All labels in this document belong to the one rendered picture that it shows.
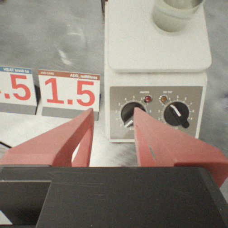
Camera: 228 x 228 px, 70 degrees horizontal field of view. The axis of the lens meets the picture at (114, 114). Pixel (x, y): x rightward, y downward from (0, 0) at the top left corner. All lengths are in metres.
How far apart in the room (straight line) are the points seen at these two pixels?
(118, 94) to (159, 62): 0.06
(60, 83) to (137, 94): 0.12
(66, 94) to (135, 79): 0.11
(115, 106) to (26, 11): 0.27
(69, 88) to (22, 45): 0.14
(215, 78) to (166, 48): 0.14
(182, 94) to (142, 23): 0.10
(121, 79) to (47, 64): 0.15
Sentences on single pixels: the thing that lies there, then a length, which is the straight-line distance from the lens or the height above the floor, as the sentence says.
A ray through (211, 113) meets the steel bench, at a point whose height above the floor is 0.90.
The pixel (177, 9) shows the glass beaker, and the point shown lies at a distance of 0.20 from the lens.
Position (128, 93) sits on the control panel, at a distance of 0.21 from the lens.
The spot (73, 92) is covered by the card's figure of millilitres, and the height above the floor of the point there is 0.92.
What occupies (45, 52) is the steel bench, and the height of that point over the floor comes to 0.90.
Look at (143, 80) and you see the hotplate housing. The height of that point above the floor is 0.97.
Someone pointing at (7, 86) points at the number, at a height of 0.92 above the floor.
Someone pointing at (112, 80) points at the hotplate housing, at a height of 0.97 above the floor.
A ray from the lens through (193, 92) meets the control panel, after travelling 0.23.
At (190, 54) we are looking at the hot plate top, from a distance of 0.22.
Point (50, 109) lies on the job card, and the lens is 0.28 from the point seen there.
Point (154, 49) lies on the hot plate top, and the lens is 0.21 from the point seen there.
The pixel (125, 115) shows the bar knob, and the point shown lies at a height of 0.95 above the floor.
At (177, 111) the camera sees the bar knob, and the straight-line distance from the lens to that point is 0.21.
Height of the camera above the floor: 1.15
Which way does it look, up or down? 77 degrees down
